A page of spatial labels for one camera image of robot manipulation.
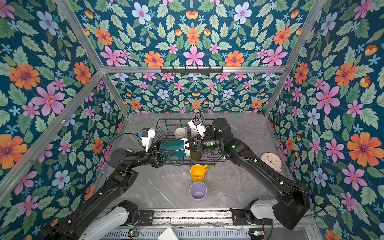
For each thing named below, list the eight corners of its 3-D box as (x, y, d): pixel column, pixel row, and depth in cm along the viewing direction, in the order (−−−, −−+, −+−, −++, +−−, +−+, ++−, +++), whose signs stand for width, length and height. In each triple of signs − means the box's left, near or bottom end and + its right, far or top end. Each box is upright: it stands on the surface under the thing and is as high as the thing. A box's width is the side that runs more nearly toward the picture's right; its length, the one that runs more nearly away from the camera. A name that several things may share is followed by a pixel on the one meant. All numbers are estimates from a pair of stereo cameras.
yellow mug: (190, 183, 86) (189, 177, 79) (191, 170, 91) (190, 163, 84) (208, 183, 86) (208, 177, 79) (208, 170, 91) (208, 163, 84)
